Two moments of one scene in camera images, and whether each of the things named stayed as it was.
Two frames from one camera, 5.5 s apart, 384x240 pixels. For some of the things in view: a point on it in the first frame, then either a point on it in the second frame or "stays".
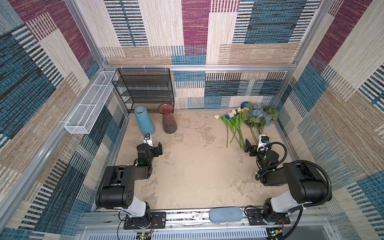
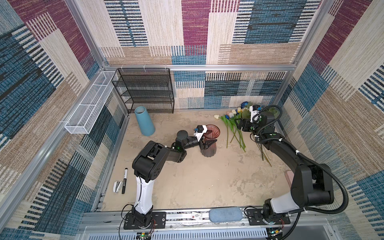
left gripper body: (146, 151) -> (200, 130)
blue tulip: (243, 104) stays
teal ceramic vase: (144, 120) stays
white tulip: (224, 119) stays
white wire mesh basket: (81, 120) stays
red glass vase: (169, 124) -> (212, 133)
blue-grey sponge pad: (225, 214) stays
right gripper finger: (247, 145) -> (242, 123)
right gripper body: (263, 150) -> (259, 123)
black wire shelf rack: (146, 87) stays
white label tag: (197, 216) stays
